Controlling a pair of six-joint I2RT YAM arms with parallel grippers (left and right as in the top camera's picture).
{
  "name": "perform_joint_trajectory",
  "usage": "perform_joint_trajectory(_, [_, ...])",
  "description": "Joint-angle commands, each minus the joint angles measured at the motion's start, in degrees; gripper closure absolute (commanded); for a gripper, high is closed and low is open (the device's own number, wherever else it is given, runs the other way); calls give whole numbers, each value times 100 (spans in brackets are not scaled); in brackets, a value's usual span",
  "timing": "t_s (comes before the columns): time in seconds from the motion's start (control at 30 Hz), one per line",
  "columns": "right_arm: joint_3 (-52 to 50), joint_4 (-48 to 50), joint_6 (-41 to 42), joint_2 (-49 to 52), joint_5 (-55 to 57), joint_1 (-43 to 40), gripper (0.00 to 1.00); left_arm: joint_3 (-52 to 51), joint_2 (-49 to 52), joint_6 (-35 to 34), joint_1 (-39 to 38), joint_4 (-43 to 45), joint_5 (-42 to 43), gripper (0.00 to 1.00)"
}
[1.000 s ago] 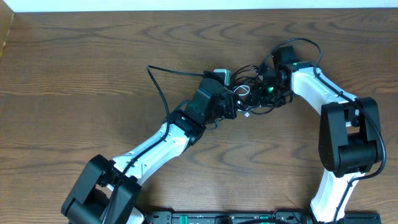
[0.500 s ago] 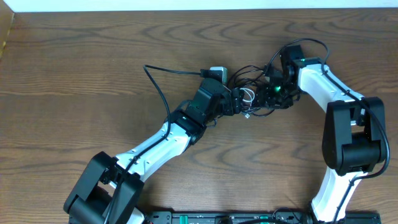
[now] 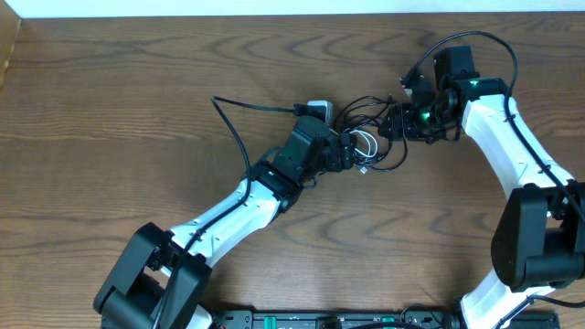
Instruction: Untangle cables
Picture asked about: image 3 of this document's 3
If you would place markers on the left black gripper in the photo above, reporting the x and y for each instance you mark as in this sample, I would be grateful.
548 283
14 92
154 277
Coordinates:
340 154

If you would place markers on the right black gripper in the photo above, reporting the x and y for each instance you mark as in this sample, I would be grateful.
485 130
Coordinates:
401 124

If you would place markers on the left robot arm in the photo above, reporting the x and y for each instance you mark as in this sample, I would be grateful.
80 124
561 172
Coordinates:
160 277

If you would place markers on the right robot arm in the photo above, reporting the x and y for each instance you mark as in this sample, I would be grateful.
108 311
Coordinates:
538 244

